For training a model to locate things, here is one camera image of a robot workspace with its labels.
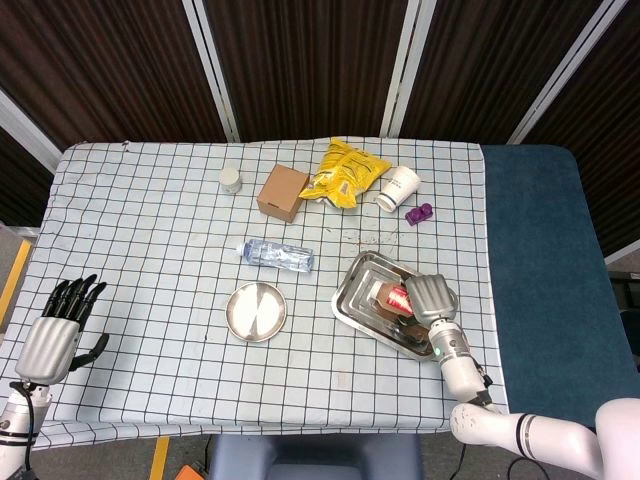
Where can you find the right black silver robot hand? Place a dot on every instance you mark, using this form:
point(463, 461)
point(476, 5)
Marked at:
point(432, 297)

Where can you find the teal table mat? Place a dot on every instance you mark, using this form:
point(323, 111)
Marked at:
point(545, 250)

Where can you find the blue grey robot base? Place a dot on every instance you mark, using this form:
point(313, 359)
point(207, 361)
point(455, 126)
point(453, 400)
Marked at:
point(310, 460)

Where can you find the white paper cup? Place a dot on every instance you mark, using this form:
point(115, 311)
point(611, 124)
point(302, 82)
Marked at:
point(397, 187)

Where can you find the round steel plate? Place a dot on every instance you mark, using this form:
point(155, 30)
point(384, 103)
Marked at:
point(256, 312)

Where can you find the rectangular steel tray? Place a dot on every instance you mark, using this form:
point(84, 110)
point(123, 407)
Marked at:
point(355, 280)

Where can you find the small white jar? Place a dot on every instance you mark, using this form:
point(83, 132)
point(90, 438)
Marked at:
point(230, 181)

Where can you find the purple toy block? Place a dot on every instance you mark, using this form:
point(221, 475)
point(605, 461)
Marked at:
point(419, 214)

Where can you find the clear plastic water bottle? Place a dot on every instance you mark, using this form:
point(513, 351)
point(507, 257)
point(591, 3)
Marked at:
point(280, 256)

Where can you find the brown bottle with red label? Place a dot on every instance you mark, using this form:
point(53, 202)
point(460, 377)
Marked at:
point(399, 297)

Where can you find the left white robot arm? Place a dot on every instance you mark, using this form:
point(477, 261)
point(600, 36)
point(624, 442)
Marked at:
point(15, 425)

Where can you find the brown cardboard box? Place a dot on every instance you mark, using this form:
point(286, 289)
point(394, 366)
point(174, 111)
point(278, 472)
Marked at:
point(280, 192)

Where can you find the white checkered tablecloth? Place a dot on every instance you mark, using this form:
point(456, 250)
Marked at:
point(150, 225)

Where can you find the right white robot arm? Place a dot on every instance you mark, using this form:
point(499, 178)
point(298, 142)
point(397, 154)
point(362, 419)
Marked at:
point(460, 365)

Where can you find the yellow snack bag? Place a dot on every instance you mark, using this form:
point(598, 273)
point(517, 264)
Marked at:
point(347, 170)

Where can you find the dark brown partition panel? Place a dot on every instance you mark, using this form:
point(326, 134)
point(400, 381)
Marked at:
point(610, 150)
point(310, 60)
point(475, 65)
point(100, 65)
point(20, 185)

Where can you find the orange floor object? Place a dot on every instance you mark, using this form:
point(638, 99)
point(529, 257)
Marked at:
point(192, 474)

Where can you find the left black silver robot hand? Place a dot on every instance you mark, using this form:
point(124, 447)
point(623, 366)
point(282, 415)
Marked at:
point(47, 350)

